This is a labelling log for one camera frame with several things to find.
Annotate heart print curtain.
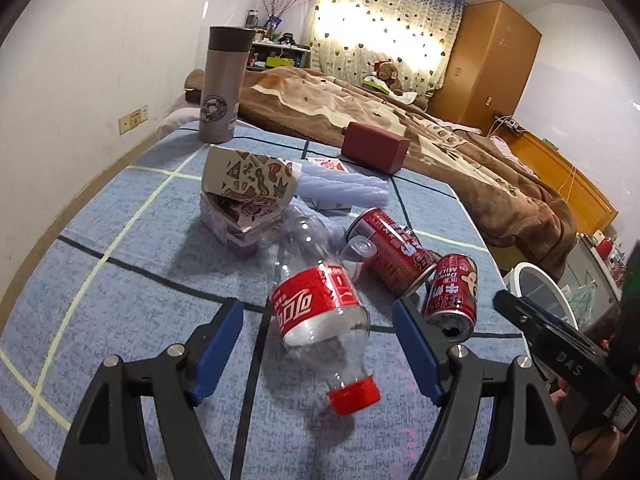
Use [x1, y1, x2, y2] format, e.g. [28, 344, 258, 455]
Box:
[307, 0, 468, 96]

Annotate grey thermos flask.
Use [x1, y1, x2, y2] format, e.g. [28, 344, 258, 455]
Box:
[199, 25, 255, 144]

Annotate clear plastic cup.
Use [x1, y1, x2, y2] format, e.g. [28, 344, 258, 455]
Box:
[340, 236, 377, 281]

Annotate brown patterned blanket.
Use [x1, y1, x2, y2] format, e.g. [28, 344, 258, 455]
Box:
[185, 67, 578, 281]

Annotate cluttered shelf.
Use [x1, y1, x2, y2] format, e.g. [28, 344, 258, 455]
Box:
[247, 40, 313, 71]

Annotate yellowed wall socket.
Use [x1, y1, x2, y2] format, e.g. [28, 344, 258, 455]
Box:
[118, 105, 150, 136]

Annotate white rimmed trash bin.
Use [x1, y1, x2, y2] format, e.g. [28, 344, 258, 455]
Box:
[502, 261, 579, 332]

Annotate crushed pink paper box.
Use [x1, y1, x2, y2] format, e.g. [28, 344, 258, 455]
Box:
[200, 192, 284, 257]

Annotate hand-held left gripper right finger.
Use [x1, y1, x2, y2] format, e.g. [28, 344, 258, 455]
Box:
[391, 297, 581, 480]

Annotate clear plastic cola bottle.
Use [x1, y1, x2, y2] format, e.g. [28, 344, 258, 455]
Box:
[270, 205, 382, 417]

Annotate pink bed sheet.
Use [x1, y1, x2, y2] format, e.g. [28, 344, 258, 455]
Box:
[157, 104, 202, 142]

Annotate dark red box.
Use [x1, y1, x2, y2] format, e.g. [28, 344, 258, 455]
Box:
[341, 121, 411, 175]

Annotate person's right hand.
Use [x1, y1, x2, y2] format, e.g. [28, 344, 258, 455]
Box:
[567, 422, 623, 480]

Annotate patterned white paper box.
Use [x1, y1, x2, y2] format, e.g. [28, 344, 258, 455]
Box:
[201, 145, 302, 211]

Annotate teddy bear with red hat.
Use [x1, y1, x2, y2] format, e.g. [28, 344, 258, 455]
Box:
[372, 60, 402, 96]

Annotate strawberry print carton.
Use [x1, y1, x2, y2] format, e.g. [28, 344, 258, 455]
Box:
[305, 156, 352, 212]

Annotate wooden wardrobe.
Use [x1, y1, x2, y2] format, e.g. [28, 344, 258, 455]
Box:
[429, 1, 542, 133]

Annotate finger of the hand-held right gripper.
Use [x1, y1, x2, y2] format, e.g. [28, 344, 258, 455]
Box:
[492, 289, 621, 388]

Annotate green plastic bag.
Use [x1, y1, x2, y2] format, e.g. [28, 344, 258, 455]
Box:
[570, 282, 617, 332]

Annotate small red can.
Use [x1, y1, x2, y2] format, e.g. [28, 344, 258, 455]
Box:
[422, 253, 478, 343]

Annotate wooden headboard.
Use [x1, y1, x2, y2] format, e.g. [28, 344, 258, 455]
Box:
[500, 127, 619, 236]

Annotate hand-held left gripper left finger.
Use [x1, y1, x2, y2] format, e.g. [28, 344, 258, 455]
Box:
[56, 297, 245, 480]

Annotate lilac foam net sleeve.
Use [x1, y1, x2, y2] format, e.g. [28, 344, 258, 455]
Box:
[296, 177, 391, 209]
[299, 161, 353, 186]

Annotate large dented red can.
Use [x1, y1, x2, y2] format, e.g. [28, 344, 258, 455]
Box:
[346, 207, 437, 297]

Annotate purple flower branches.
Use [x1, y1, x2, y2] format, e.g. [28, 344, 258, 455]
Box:
[255, 0, 306, 22]

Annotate blue checked cloth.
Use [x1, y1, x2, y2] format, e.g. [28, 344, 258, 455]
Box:
[0, 122, 532, 480]

